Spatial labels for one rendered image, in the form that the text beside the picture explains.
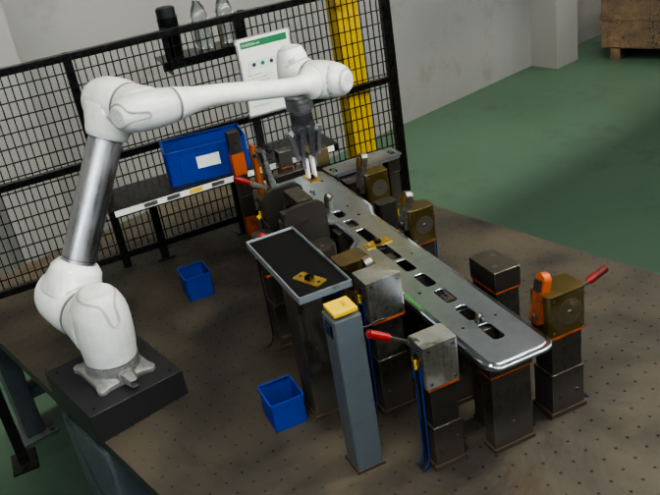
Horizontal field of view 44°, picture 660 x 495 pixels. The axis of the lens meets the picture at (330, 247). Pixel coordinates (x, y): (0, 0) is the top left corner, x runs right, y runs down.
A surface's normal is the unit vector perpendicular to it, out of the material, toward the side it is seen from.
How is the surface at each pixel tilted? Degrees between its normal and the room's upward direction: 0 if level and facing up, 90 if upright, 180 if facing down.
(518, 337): 0
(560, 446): 0
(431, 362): 90
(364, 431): 90
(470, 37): 90
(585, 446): 0
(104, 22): 90
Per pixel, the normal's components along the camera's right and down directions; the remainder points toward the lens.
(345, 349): 0.42, 0.36
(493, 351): -0.15, -0.88
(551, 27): -0.75, 0.40
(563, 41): 0.65, 0.26
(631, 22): -0.57, 0.45
